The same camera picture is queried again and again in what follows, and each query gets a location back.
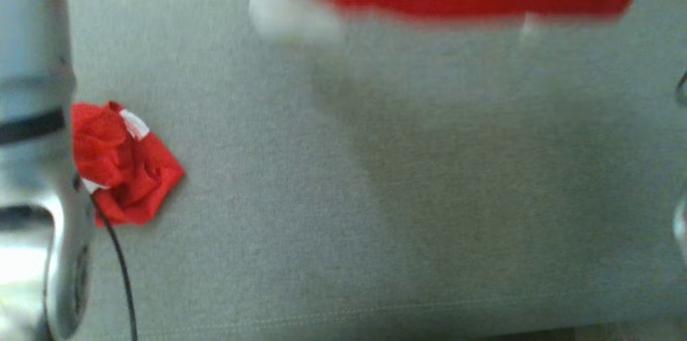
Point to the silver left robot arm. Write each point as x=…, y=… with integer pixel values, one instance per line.
x=32, y=35

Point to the grey fabric sofa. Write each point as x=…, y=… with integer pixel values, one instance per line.
x=375, y=169

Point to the red shorts white side stripe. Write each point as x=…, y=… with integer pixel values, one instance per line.
x=139, y=174

